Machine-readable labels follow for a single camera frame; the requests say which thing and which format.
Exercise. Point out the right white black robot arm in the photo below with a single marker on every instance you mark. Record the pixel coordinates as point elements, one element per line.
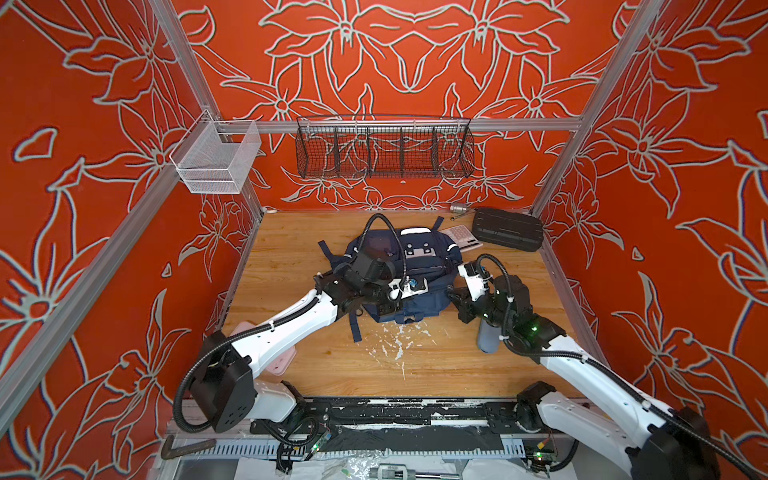
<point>643,436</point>

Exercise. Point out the white wire mesh basket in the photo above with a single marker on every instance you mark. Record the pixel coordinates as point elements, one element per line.
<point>216,157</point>

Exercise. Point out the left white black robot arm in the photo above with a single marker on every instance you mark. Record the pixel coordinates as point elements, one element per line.
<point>220,389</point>

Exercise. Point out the pink calculator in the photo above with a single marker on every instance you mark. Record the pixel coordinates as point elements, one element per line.
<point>463,238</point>

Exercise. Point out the pink case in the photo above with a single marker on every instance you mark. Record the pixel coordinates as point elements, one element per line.
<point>280,364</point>

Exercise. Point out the dark metal hex key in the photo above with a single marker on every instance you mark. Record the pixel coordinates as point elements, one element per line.
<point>170,451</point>

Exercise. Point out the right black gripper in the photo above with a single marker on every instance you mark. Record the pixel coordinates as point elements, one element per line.
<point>467,298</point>

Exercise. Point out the grey pencil pouch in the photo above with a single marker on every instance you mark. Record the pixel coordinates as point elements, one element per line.
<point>488,338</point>

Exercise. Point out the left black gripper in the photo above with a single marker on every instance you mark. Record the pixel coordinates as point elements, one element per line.
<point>386,306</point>

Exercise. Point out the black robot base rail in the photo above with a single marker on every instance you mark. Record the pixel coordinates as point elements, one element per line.
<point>458,427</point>

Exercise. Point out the black wire wall basket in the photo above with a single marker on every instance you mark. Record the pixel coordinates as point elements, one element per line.
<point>369,146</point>

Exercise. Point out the black plastic tool case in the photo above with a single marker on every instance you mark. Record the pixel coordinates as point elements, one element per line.
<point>508,229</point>

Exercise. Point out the navy blue student backpack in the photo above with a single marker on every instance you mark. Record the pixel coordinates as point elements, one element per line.
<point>421,263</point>

